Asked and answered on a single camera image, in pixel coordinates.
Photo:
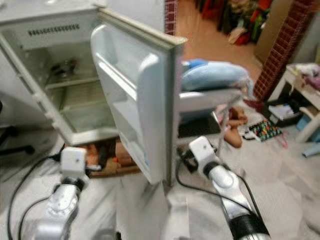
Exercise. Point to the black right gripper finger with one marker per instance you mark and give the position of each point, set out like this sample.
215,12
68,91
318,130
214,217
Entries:
180,153

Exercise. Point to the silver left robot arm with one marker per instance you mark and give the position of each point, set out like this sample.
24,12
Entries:
65,205

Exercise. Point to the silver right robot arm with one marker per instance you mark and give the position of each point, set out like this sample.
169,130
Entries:
225,180

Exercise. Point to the silver mini fridge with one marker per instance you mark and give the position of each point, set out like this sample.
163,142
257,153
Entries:
130,90

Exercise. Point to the clear fridge shelf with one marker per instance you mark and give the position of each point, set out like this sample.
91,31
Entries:
72,83

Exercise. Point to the brown rounded object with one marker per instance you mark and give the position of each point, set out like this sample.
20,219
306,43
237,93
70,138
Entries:
232,137

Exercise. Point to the wooden brick pallet base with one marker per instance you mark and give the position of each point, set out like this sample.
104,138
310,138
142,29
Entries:
122,155

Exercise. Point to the white folding chair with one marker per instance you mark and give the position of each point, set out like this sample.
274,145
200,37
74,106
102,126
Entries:
205,99

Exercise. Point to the colourful dotted bag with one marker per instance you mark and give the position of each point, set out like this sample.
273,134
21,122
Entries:
265,130

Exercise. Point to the light blue pillow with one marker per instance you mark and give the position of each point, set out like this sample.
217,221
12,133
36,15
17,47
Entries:
215,76

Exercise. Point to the blue cloth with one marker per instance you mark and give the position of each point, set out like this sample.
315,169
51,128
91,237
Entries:
195,63

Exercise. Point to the black storage bin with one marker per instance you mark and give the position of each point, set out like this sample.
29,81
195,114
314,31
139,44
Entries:
266,107

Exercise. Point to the grey robot left foot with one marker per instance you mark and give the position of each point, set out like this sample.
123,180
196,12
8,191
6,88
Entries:
109,235

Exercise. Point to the white side table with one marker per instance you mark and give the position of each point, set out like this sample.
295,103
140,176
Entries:
295,82

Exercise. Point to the dark metal pot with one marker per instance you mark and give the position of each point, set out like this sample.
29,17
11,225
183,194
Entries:
64,69

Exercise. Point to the pile of colourful clothes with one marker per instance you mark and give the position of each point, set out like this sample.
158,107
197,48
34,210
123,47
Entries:
245,20

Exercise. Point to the brown cardboard board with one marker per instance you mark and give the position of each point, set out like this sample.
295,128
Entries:
272,30

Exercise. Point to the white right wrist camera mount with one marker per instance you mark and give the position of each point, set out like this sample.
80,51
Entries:
201,149

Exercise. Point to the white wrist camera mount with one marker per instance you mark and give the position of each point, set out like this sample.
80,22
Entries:
73,161
201,149

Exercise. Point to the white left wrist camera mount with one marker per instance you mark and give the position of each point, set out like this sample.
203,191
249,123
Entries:
73,161

